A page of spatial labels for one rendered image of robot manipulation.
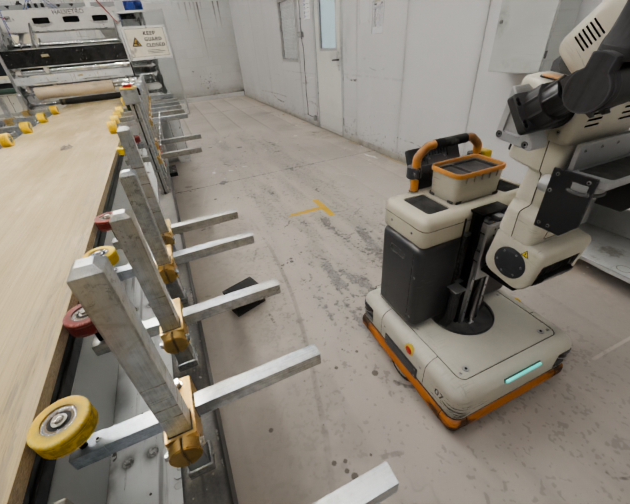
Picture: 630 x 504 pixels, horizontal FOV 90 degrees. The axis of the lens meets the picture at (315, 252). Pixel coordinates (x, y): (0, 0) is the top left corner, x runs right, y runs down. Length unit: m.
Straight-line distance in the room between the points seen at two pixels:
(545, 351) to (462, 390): 0.41
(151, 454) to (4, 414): 0.30
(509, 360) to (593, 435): 0.45
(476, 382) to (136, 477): 1.07
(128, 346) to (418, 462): 1.22
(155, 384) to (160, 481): 0.37
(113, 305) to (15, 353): 0.42
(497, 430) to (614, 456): 0.39
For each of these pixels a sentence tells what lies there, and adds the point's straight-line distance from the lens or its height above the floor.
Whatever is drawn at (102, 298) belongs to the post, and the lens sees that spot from 0.42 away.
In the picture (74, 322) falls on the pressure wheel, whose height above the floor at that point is 0.91.
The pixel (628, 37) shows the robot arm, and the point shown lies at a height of 1.31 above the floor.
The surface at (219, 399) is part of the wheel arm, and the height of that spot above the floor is 0.82.
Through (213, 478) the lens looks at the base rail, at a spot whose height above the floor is 0.70.
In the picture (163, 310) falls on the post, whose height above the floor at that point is 0.89.
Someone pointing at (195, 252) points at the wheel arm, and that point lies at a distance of 1.01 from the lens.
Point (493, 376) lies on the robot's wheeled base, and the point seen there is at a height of 0.27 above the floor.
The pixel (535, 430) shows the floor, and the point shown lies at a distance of 1.68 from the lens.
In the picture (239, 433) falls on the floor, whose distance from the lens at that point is 1.56.
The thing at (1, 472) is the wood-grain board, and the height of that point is 0.90.
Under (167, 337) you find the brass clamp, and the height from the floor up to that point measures 0.83.
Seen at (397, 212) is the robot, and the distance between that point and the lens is 1.24.
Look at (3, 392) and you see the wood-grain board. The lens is 0.76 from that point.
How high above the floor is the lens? 1.34
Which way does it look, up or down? 34 degrees down
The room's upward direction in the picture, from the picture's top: 5 degrees counter-clockwise
